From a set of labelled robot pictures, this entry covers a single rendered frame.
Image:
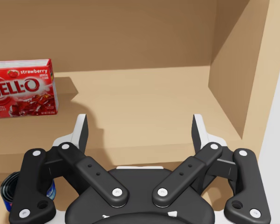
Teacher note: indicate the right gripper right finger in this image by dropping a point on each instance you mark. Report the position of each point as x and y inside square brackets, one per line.
[191, 169]

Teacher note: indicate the pale wooden shelf unit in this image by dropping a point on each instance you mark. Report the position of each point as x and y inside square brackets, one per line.
[139, 70]

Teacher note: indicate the red carton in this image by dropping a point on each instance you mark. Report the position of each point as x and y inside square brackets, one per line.
[22, 88]

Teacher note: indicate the blue flat can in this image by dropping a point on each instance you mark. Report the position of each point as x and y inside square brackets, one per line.
[7, 189]

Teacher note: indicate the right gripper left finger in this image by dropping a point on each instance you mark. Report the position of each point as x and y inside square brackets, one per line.
[88, 169]

